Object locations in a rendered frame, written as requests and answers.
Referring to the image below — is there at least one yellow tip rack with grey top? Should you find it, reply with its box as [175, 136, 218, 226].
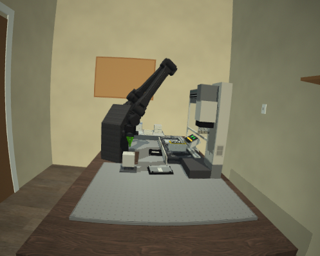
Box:
[168, 140, 187, 151]

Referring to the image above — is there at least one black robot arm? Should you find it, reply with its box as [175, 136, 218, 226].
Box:
[123, 58, 177, 136]

